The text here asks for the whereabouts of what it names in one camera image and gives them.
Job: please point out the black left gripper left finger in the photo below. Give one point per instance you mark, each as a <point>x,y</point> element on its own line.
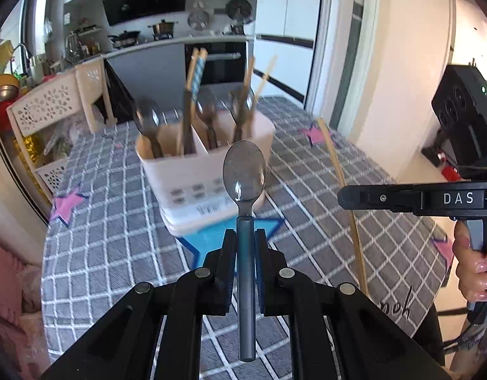
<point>154,332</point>

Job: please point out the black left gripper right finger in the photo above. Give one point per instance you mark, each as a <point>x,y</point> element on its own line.
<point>336,332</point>

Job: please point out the clear spoon dark handle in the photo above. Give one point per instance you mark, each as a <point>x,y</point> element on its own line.
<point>244,176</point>

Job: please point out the plain bamboo chopstick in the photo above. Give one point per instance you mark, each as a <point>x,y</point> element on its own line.
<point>264,80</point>

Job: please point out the blue patterned chopstick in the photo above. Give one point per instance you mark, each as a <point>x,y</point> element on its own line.
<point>198,74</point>
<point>186,142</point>

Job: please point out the person's right hand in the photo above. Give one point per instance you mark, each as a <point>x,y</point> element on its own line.
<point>472,266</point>

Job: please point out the grey checkered tablecloth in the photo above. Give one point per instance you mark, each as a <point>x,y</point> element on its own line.
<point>116,237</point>

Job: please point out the beige plastic utensil holder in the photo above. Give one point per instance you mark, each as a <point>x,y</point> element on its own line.
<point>189,189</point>

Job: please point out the black spoon on table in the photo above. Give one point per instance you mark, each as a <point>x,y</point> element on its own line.
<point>207,113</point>
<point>146,117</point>

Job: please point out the beige perforated storage rack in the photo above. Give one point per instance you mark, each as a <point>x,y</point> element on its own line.
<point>81,91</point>

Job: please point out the black bag hanging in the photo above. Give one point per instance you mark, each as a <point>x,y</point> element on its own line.
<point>122,103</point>

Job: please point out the spoon in holder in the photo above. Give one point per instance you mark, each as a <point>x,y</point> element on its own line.
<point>241,101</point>

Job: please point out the white refrigerator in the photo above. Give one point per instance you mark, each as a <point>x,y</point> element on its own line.
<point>284,47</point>

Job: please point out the black built-in oven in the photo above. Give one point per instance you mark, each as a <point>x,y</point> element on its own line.
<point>225,63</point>

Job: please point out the black wok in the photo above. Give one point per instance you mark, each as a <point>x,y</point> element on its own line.
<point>125,39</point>

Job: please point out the brass cooking pot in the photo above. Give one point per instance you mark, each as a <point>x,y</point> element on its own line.
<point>163,30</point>

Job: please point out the black camera box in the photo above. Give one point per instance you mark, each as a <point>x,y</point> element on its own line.
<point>460,105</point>

